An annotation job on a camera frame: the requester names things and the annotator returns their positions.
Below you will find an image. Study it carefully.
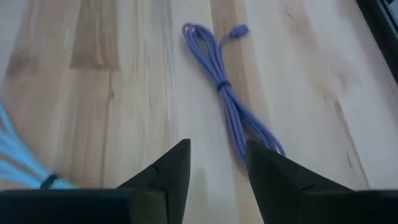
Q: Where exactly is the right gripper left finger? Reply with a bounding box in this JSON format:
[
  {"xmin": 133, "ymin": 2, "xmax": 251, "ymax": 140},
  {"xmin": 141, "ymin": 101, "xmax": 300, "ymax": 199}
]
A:
[{"xmin": 0, "ymin": 138, "xmax": 192, "ymax": 224}]

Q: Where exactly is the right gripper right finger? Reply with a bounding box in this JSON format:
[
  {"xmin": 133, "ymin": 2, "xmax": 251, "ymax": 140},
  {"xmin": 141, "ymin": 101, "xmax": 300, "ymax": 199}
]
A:
[{"xmin": 246, "ymin": 139, "xmax": 398, "ymax": 224}]

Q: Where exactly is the light blue USB cable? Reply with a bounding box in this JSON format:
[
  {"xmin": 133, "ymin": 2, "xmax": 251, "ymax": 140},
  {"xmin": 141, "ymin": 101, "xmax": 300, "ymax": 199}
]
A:
[{"xmin": 0, "ymin": 102, "xmax": 78, "ymax": 190}]

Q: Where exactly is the purple USB cable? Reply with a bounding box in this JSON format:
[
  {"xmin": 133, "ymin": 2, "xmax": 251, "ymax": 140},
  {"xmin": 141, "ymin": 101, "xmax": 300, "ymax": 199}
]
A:
[{"xmin": 182, "ymin": 22, "xmax": 286, "ymax": 164}]

